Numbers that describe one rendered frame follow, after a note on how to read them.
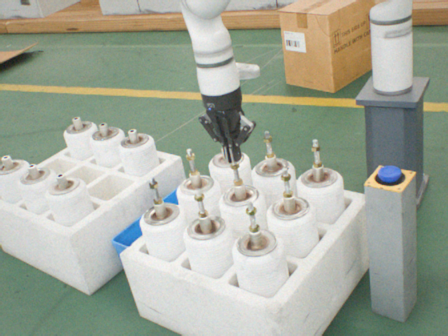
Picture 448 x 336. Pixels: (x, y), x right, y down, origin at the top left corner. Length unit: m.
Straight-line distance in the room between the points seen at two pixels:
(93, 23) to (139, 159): 2.34
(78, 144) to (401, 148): 0.87
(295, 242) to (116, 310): 0.48
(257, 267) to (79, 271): 0.53
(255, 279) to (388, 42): 0.64
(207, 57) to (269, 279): 0.41
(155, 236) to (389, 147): 0.63
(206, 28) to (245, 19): 2.12
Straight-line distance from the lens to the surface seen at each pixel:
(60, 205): 1.37
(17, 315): 1.49
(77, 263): 1.39
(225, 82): 1.03
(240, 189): 1.16
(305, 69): 2.26
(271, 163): 1.24
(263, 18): 3.10
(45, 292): 1.52
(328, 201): 1.18
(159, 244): 1.16
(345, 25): 2.20
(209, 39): 1.00
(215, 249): 1.08
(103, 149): 1.57
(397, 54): 1.38
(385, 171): 1.06
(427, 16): 2.85
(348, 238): 1.20
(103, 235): 1.41
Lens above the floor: 0.88
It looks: 29 degrees down
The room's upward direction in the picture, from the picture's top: 11 degrees counter-clockwise
